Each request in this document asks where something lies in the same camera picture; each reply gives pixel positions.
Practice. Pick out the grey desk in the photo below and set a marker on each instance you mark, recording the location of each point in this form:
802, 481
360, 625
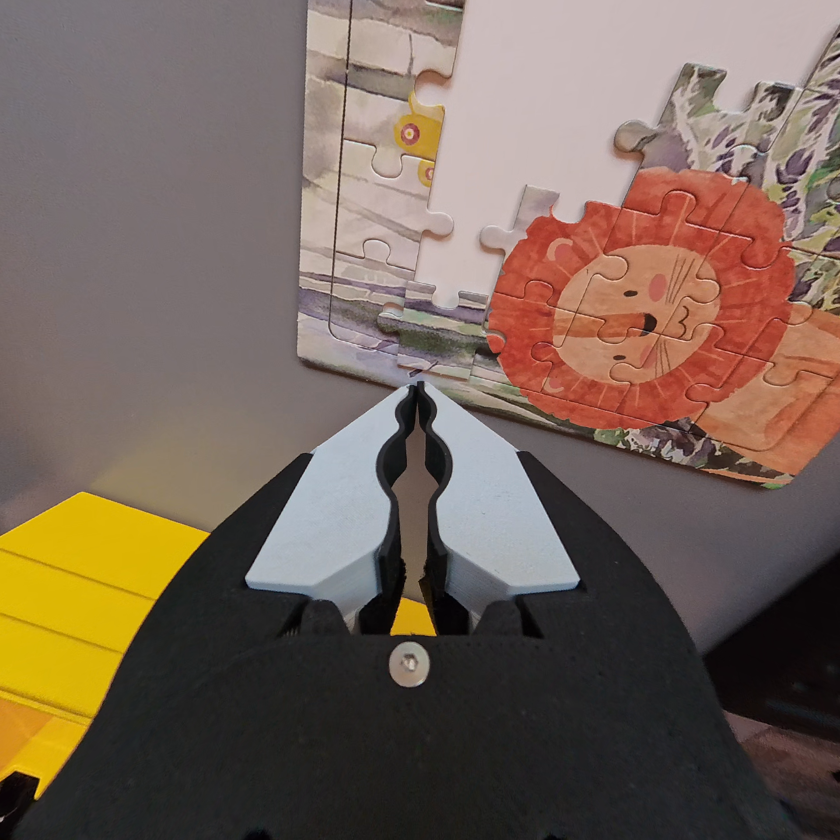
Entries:
164, 229

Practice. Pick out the black mesh chair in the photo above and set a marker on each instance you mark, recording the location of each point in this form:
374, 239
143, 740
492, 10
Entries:
787, 669

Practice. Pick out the yellow plastic bin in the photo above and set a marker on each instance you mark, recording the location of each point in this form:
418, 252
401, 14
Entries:
79, 590

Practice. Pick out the partly assembled jigsaw puzzle board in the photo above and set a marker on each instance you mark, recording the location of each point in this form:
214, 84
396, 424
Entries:
656, 295

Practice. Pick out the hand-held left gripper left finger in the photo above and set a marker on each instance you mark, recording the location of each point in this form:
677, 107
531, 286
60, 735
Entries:
321, 525

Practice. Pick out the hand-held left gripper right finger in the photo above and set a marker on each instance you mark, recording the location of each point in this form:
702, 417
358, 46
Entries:
505, 525

